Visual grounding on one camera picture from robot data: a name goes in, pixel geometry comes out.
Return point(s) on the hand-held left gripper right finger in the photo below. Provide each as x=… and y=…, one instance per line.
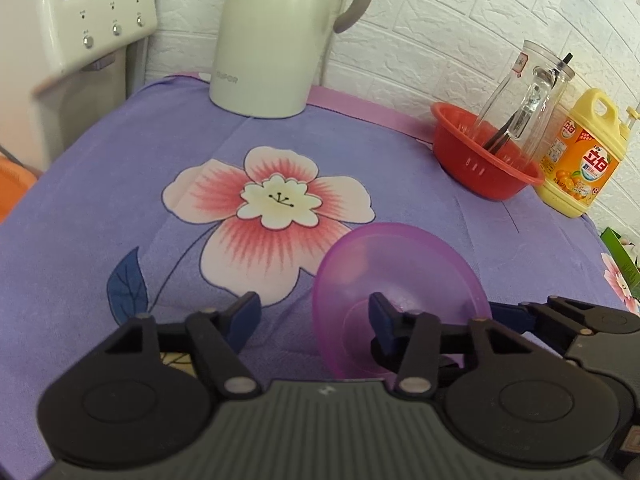
x=382, y=322

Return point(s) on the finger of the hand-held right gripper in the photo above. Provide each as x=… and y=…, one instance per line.
x=507, y=315

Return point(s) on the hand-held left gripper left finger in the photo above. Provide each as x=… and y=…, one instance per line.
x=242, y=320

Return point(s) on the purple translucent plastic bowl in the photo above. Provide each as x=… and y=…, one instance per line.
x=400, y=265

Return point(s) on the green box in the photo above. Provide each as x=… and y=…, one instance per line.
x=622, y=255

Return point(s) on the red plastic colander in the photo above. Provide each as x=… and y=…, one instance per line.
x=465, y=160

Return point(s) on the purple floral tablecloth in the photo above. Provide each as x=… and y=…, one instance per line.
x=125, y=210

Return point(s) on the yellow dish soap bottle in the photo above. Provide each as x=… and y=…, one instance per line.
x=585, y=165

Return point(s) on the black stirring stick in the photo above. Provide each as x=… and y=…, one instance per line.
x=515, y=125

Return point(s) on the clear glass jar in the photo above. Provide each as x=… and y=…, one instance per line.
x=530, y=95

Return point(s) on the orange plastic basin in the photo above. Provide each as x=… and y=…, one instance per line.
x=12, y=190

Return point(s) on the white thermos jug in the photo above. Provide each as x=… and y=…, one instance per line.
x=270, y=45

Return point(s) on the white water dispenser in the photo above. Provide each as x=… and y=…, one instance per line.
x=65, y=25

